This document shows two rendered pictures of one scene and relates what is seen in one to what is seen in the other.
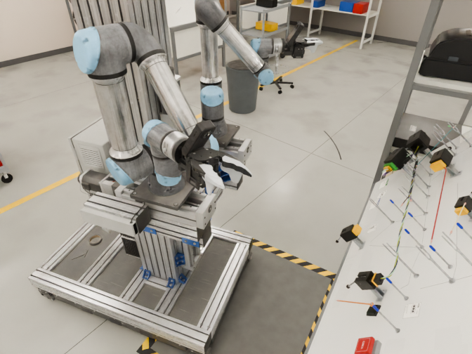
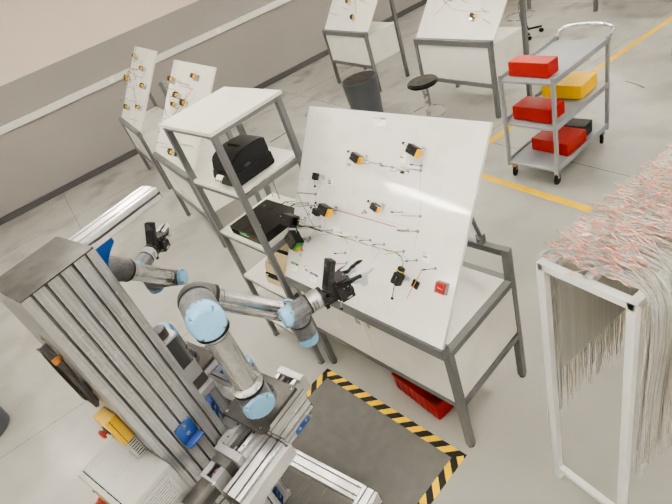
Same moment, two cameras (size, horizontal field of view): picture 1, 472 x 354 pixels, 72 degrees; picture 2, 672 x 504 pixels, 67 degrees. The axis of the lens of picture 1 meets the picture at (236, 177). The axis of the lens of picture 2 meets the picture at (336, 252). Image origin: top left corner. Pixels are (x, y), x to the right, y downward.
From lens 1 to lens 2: 1.47 m
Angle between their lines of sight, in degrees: 50
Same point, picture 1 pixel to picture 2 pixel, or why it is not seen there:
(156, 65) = (226, 293)
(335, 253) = (299, 367)
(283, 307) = (345, 427)
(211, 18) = (126, 269)
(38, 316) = not seen: outside the picture
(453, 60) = (248, 164)
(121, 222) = (282, 454)
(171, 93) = (251, 298)
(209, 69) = not seen: hidden behind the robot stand
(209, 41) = not seen: hidden behind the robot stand
